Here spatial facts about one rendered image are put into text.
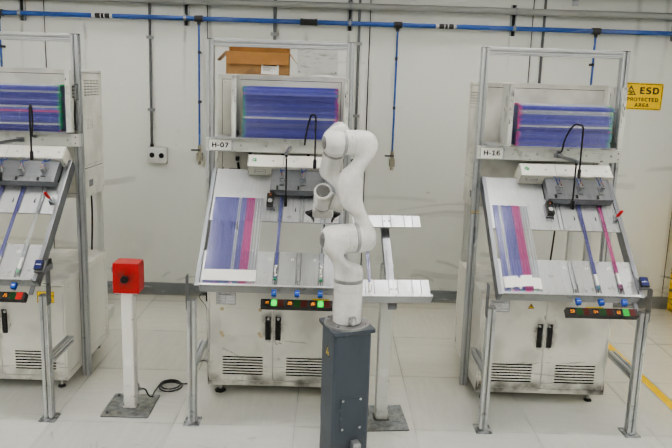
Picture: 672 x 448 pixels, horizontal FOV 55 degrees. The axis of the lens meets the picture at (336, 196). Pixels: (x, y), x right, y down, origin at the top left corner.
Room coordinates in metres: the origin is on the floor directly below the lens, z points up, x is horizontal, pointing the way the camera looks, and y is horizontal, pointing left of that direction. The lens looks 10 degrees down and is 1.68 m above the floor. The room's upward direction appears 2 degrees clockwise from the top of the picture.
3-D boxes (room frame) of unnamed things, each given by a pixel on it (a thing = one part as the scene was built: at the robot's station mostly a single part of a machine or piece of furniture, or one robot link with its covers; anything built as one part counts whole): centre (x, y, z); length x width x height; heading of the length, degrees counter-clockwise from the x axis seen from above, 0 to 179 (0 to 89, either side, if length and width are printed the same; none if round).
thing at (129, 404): (3.14, 1.03, 0.39); 0.24 x 0.24 x 0.78; 0
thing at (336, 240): (2.57, -0.03, 1.00); 0.19 x 0.12 x 0.24; 109
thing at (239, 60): (3.78, 0.37, 1.82); 0.68 x 0.30 x 0.20; 90
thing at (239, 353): (3.61, 0.32, 0.31); 0.70 x 0.65 x 0.62; 90
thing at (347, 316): (2.58, -0.06, 0.79); 0.19 x 0.19 x 0.18
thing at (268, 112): (3.49, 0.26, 1.52); 0.51 x 0.13 x 0.27; 90
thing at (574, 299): (3.44, -1.15, 0.65); 1.01 x 0.73 x 1.29; 0
